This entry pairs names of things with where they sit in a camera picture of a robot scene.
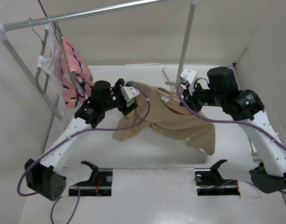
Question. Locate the pink patterned garment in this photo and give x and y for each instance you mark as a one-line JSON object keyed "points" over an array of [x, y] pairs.
{"points": [[77, 79]]}

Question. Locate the grey hanger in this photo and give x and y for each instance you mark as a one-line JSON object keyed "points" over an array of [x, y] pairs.
{"points": [[42, 79]]}

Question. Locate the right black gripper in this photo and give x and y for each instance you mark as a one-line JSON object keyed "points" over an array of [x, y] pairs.
{"points": [[190, 101]]}

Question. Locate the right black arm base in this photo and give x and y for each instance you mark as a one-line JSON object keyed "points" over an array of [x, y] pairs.
{"points": [[209, 182]]}

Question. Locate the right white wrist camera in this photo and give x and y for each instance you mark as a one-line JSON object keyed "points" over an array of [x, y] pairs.
{"points": [[188, 78]]}

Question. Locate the white garment on hanger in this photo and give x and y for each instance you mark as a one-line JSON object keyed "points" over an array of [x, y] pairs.
{"points": [[52, 66]]}

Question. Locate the aluminium rail right side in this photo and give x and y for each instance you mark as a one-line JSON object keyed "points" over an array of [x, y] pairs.
{"points": [[237, 143]]}

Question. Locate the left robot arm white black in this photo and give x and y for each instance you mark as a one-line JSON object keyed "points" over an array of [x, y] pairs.
{"points": [[47, 175]]}

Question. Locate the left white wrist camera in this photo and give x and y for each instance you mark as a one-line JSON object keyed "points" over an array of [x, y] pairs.
{"points": [[129, 93]]}

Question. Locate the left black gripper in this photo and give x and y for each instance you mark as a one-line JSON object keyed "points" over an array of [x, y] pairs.
{"points": [[124, 108]]}

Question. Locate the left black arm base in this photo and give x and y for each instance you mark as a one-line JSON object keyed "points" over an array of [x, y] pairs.
{"points": [[98, 184]]}

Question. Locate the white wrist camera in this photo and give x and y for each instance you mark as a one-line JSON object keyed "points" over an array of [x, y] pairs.
{"points": [[129, 93], [188, 78]]}

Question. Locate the beige t shirt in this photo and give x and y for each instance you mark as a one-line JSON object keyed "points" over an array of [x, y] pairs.
{"points": [[174, 125]]}

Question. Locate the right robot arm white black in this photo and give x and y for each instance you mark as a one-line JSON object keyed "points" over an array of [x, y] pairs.
{"points": [[224, 103]]}

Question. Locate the metal clothes rack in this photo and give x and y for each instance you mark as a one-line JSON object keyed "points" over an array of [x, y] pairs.
{"points": [[80, 14]]}

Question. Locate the beige wooden hanger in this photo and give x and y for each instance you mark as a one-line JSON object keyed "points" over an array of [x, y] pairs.
{"points": [[169, 98]]}

